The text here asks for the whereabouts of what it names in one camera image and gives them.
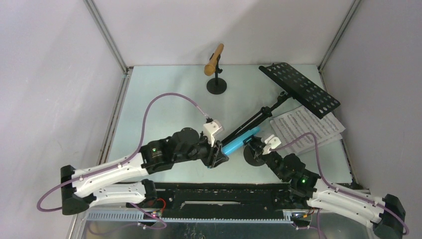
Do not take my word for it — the blue toy microphone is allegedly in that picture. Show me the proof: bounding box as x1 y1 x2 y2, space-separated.
222 126 260 157

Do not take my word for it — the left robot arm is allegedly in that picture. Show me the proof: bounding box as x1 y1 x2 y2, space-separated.
61 127 229 215

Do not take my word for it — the black music stand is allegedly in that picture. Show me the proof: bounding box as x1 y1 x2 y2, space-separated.
222 62 340 146

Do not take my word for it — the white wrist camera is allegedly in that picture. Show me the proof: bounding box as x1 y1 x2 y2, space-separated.
262 134 281 155
203 118 224 147

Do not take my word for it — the sheet music page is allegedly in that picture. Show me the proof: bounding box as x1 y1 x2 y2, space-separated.
280 132 335 154
270 106 345 145

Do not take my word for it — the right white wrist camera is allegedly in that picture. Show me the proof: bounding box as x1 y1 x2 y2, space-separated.
262 134 281 155

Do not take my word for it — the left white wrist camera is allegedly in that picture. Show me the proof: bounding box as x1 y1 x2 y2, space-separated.
203 118 224 147

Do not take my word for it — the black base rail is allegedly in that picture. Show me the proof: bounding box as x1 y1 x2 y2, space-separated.
138 182 316 221

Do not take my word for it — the brown toy microphone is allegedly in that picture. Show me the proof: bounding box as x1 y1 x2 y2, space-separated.
204 43 224 76

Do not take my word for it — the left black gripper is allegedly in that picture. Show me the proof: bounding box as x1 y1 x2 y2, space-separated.
174 132 228 169

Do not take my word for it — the aluminium frame rail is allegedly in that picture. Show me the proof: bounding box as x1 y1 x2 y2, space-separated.
71 188 377 239

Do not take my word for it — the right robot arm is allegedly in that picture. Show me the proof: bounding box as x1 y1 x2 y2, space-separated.
245 136 409 239

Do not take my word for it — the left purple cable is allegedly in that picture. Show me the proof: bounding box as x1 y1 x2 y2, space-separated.
36 92 211 230

